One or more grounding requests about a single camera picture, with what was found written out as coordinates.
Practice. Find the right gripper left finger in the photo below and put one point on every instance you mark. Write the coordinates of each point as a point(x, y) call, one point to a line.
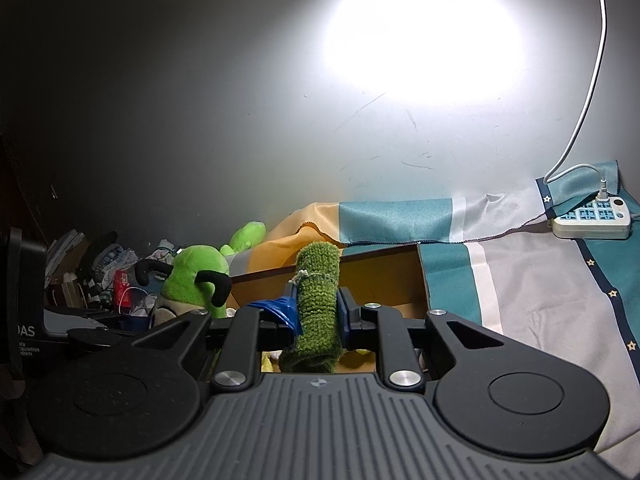
point(259, 326)

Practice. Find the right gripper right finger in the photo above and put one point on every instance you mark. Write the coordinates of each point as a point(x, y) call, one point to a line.
point(383, 331)

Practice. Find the green towel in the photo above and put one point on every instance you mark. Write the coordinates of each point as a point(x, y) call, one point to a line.
point(318, 348)

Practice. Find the green pea plush toy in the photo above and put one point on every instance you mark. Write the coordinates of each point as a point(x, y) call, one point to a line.
point(197, 279)

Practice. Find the black cardboard box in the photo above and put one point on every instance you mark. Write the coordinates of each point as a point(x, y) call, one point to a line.
point(392, 277)

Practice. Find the red small packet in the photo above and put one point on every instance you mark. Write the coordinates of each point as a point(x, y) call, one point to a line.
point(122, 299)

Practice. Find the green frog plush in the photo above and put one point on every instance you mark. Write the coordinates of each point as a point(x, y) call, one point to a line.
point(249, 236)

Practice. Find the black white striped socks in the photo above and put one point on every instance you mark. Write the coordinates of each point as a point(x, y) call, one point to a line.
point(104, 257)

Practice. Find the colour-block bed sheet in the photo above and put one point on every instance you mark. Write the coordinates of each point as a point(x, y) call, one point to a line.
point(494, 260)

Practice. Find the white power strip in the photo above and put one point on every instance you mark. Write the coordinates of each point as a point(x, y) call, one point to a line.
point(596, 220)

